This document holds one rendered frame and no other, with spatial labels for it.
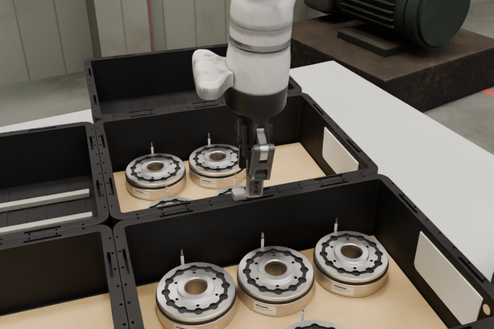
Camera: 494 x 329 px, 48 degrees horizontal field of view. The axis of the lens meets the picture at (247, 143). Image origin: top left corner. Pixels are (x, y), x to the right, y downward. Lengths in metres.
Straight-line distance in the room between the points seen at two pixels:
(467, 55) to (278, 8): 2.75
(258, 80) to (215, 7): 3.26
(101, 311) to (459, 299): 0.45
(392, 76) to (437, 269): 2.20
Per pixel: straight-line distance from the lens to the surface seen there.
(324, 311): 0.77
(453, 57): 3.24
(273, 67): 0.63
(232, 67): 0.64
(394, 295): 0.80
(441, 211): 1.20
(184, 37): 3.85
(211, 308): 0.73
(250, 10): 0.60
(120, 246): 0.72
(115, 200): 0.79
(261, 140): 0.65
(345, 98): 1.61
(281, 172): 1.02
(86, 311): 0.79
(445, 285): 0.76
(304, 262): 0.78
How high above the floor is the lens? 1.38
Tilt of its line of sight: 30 degrees down
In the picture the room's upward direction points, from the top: straight up
